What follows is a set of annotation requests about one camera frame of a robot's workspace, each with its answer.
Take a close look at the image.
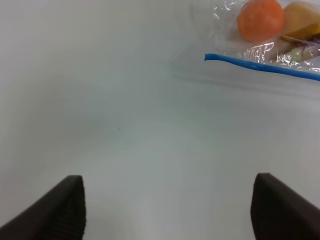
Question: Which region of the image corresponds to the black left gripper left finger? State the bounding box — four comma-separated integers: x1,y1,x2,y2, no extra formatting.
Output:
0,175,87,240

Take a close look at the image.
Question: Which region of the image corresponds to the orange fruit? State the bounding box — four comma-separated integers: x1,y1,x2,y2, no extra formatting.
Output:
236,0,285,43

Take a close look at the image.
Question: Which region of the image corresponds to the clear zip bag blue seal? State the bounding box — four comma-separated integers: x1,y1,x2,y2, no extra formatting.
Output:
204,0,320,81

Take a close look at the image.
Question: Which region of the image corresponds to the yellow pear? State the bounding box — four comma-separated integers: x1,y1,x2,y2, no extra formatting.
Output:
281,1,320,42

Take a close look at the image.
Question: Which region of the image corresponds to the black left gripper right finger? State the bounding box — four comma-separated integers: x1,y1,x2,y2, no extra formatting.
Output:
250,173,320,240

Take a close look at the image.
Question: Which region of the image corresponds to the purple eggplant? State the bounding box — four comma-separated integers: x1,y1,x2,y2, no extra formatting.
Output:
276,34,320,63

